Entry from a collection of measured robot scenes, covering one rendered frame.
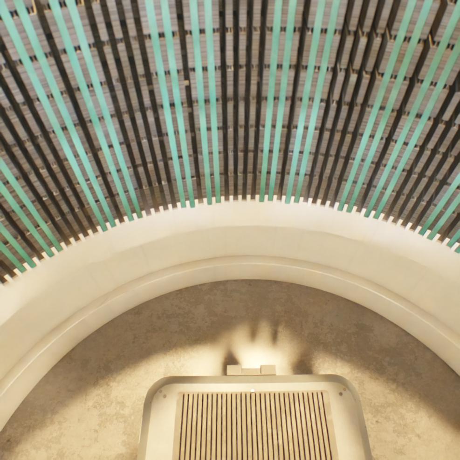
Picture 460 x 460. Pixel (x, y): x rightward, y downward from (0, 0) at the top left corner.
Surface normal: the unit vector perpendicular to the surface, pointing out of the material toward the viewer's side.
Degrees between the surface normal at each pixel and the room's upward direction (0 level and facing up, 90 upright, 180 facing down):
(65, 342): 90
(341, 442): 0
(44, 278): 90
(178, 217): 90
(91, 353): 0
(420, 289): 90
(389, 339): 0
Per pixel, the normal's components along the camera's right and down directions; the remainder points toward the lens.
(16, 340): 0.81, 0.45
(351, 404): -0.01, -0.62
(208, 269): 0.17, 0.77
